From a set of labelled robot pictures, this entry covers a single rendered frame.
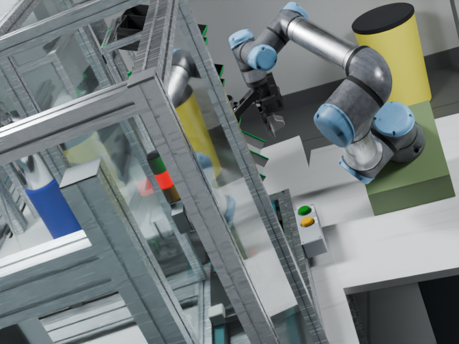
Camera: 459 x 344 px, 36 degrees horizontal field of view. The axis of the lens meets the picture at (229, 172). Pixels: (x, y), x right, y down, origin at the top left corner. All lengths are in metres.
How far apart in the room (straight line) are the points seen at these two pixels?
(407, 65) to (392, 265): 2.67
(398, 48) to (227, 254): 3.89
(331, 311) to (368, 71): 0.71
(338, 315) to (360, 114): 0.61
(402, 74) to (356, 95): 2.96
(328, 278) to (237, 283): 1.38
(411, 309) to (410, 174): 1.09
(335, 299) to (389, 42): 2.73
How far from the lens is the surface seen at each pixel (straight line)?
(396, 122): 2.18
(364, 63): 1.82
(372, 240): 2.31
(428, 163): 2.37
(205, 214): 0.79
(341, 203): 2.54
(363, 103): 1.78
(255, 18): 5.26
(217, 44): 5.37
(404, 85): 4.76
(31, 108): 1.39
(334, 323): 2.06
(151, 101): 0.74
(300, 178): 2.76
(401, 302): 3.38
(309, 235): 2.25
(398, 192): 2.37
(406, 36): 4.66
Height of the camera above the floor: 2.21
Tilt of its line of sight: 26 degrees down
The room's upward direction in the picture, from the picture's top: 24 degrees counter-clockwise
